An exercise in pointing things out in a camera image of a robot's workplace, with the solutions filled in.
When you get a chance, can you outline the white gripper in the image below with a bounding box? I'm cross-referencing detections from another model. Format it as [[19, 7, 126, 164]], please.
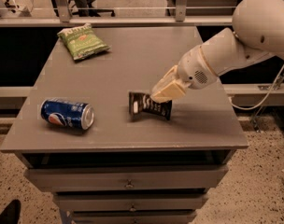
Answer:
[[150, 46, 217, 103]]

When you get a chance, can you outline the black rxbar chocolate wrapper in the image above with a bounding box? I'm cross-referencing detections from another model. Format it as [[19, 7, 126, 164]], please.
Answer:
[[129, 92, 172, 120]]

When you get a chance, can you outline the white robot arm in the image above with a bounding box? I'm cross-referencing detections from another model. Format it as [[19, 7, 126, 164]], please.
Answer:
[[151, 0, 284, 103]]

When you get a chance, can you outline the blue pepsi can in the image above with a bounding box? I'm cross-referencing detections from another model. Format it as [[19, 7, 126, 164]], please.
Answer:
[[40, 98, 94, 130]]

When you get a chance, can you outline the grey drawer cabinet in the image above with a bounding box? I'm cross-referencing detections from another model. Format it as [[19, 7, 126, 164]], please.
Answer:
[[0, 26, 249, 224]]

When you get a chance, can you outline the top grey drawer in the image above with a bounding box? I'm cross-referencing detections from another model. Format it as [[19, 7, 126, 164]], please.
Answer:
[[25, 165, 228, 192]]

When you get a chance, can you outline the grey drawer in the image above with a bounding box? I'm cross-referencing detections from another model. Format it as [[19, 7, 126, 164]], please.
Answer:
[[72, 211, 196, 224], [25, 165, 228, 192], [54, 193, 208, 212]]

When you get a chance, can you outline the green chip bag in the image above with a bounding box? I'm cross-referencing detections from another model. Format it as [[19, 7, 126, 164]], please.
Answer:
[[57, 23, 109, 61]]

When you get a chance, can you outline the middle grey drawer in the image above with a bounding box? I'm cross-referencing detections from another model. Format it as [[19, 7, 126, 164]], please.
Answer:
[[54, 193, 208, 212]]

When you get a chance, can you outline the bottom grey drawer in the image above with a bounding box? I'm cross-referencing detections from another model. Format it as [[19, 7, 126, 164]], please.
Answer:
[[72, 211, 196, 224]]

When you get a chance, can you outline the black object bottom left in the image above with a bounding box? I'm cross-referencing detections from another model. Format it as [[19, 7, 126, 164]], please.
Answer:
[[0, 199, 21, 224]]

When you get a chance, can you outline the white cable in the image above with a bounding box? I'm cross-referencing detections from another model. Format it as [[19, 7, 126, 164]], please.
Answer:
[[229, 61, 284, 111]]

